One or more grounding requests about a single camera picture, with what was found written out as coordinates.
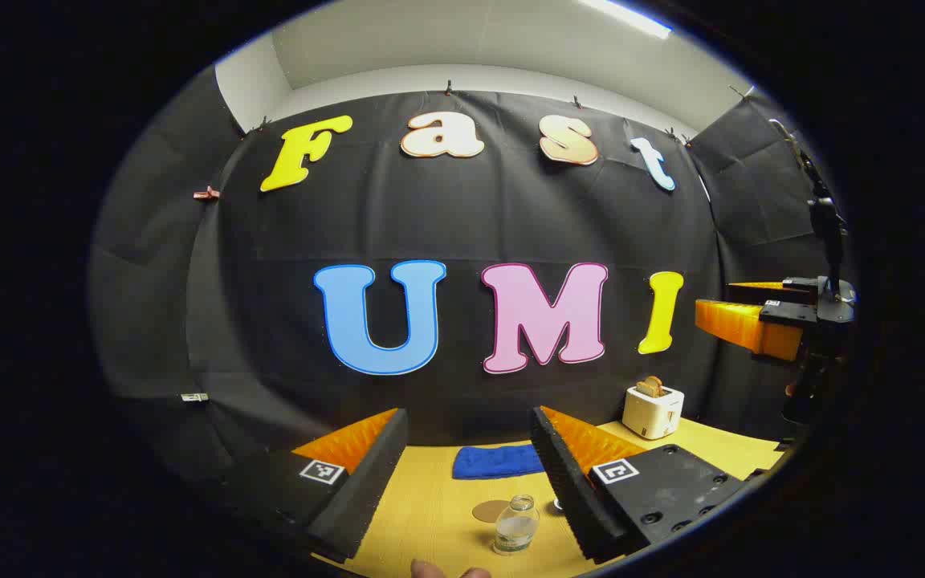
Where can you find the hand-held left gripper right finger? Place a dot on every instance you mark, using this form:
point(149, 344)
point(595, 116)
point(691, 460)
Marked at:
point(563, 482)

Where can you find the round brown coaster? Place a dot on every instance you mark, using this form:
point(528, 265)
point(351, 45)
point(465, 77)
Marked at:
point(486, 510)

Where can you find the red clip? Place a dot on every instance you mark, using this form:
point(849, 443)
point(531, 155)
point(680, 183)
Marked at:
point(206, 193)

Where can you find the clear plastic water bottle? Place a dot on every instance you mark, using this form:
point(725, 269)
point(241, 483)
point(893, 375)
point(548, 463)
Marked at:
point(517, 526)

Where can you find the blue cloth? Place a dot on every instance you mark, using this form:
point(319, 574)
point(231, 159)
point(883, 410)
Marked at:
point(495, 462)

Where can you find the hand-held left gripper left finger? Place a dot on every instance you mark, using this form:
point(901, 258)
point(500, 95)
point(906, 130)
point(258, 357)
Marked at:
point(366, 490)

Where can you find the white toaster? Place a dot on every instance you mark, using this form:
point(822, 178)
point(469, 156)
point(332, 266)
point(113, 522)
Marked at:
point(651, 413)

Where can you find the toast slice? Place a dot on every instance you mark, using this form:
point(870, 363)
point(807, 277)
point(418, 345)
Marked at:
point(650, 386)

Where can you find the black backdrop cloth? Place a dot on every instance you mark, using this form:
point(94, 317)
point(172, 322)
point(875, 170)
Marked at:
point(462, 217)

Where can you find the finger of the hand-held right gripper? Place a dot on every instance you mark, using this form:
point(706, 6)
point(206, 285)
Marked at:
point(743, 325)
point(759, 291)

